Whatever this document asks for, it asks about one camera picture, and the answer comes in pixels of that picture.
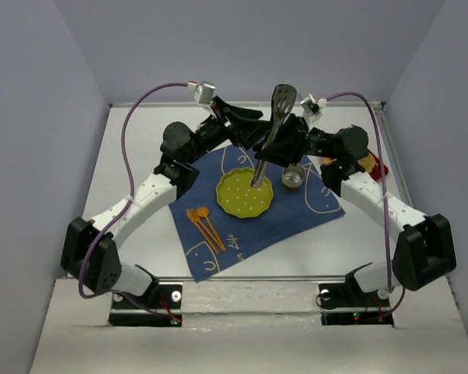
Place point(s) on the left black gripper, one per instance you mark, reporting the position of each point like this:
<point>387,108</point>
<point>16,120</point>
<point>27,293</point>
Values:
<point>229,122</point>

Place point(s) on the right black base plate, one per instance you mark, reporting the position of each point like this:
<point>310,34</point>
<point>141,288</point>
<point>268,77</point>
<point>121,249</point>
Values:
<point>339,309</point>

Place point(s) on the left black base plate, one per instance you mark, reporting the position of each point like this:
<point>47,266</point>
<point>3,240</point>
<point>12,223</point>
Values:
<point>164,311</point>

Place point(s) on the green dotted plate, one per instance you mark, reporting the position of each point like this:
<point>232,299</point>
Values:
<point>237,198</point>

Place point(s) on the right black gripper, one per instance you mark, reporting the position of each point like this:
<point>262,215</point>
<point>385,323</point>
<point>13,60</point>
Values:
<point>299,137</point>

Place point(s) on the metal cup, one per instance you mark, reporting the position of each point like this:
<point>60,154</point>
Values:
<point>292,177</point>

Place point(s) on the red tray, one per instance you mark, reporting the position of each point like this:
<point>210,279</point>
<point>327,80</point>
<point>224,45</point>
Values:
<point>376,174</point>

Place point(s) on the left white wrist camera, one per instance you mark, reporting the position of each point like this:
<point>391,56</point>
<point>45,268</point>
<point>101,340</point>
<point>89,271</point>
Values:
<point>203,92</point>

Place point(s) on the brown bread slice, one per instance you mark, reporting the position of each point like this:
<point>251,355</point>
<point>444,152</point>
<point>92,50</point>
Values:
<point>368,163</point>

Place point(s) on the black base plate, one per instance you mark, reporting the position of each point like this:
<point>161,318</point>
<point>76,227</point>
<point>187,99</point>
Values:
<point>164,311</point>
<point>339,309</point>

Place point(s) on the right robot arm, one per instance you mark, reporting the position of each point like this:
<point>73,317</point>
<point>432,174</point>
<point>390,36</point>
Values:
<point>424,249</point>

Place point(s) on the orange plastic spoon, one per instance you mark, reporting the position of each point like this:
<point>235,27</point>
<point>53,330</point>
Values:
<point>203,213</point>

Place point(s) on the blue embroidered cloth mat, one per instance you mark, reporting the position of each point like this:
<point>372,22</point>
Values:
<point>248,220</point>

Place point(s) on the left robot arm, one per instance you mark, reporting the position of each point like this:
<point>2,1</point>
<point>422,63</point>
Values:
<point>91,249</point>

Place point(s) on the metal serving tongs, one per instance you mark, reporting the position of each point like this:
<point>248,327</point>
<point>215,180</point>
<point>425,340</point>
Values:
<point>282,102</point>

